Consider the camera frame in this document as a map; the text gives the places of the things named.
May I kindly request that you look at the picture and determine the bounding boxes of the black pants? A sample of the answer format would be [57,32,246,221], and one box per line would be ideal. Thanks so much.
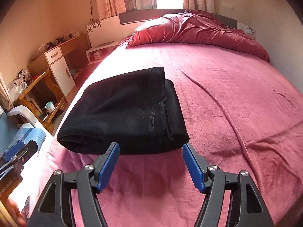
[57,67,190,155]

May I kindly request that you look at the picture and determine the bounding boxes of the pink bed blanket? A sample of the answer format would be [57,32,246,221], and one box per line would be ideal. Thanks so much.
[9,36,303,227]

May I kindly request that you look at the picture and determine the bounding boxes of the teal lidded jar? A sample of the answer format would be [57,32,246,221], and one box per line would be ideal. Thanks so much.
[45,101,55,113]

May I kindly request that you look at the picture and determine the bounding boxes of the wooden side table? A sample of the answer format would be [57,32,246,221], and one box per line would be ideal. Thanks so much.
[13,69,67,133]

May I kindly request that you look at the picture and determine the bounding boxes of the plastic bags on table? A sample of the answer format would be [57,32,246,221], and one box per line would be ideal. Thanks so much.
[8,69,31,102]

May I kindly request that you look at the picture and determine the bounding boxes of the white bedside shelf unit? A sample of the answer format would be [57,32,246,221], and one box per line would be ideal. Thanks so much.
[86,40,120,65]

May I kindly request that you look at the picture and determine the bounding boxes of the white wooden cabinet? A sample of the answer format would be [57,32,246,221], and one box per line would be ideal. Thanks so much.
[28,34,88,97]

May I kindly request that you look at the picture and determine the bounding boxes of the floral white headboard panel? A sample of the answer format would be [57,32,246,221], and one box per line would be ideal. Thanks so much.
[87,16,123,47]

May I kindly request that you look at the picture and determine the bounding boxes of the dark headboard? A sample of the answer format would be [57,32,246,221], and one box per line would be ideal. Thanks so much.
[119,9,237,29]

